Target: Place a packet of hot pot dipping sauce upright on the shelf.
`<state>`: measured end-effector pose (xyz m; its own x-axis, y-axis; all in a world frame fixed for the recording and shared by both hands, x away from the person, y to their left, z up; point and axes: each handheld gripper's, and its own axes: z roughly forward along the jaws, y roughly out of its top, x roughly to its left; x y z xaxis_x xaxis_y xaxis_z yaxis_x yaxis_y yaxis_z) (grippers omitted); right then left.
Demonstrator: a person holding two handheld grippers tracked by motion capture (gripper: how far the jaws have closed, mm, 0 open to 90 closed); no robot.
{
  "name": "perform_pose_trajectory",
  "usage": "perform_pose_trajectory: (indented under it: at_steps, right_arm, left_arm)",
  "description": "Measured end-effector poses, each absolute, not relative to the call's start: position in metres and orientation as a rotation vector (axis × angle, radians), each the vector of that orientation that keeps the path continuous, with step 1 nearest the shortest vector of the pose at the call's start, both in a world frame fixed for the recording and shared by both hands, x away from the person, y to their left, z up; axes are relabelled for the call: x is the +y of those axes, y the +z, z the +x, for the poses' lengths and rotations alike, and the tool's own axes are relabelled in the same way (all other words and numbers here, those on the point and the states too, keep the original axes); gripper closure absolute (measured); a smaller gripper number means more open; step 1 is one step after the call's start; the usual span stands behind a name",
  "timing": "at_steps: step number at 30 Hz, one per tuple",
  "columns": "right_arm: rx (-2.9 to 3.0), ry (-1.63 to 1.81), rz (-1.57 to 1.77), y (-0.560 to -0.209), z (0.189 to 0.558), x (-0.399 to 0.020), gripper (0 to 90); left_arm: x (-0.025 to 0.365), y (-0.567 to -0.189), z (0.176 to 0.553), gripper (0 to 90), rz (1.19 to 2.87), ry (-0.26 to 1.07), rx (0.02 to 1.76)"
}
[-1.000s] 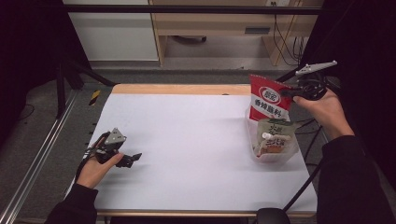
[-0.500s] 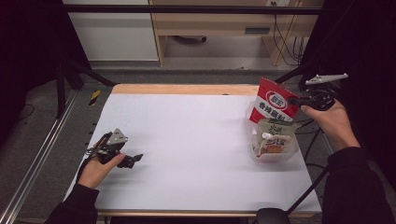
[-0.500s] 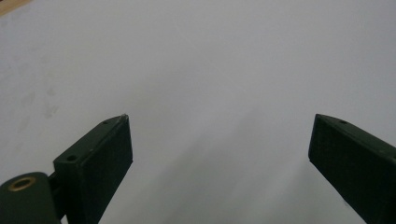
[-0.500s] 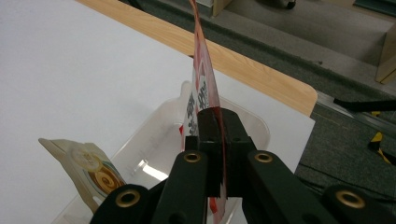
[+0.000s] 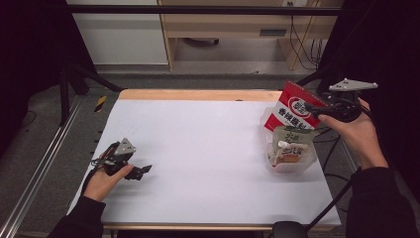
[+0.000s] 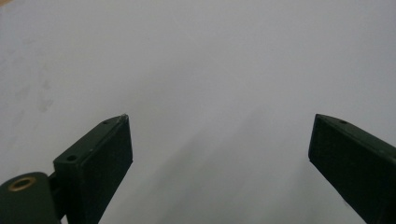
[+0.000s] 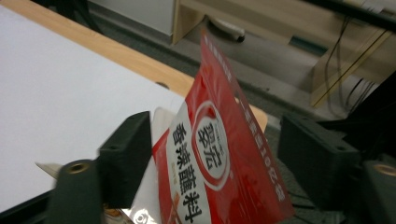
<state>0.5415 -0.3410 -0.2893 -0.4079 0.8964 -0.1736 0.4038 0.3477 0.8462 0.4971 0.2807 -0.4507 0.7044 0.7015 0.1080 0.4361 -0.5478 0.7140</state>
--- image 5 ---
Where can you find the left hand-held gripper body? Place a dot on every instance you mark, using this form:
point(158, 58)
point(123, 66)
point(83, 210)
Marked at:
point(124, 148)

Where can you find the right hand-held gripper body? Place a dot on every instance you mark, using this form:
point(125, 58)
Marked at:
point(345, 105)

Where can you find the red and white sauce packet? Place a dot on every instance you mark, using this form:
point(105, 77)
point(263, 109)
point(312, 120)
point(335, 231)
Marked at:
point(290, 109)

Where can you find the green and beige sauce packet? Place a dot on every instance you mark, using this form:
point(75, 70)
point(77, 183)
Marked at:
point(292, 135)

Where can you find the clear plastic container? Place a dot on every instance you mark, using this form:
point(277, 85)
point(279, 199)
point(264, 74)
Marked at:
point(297, 168)

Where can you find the person's left hand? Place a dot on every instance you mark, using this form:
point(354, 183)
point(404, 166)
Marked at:
point(100, 186)

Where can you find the person's right hand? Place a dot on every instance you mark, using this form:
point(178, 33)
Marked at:
point(361, 139)

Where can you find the white table sheet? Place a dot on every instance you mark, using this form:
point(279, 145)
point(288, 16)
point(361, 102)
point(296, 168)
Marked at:
point(198, 148)

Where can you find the black curtain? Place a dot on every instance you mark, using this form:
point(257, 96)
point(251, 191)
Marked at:
point(29, 49)
point(396, 49)

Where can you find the white cabinet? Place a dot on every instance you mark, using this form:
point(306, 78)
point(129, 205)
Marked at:
point(125, 39)

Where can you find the light wooden desk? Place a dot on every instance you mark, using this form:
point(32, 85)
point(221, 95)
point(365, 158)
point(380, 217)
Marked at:
point(231, 23)

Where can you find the black rounded object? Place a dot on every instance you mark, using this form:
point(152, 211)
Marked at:
point(289, 229)

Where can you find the black horizontal bar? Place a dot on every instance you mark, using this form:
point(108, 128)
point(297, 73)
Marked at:
point(198, 10)

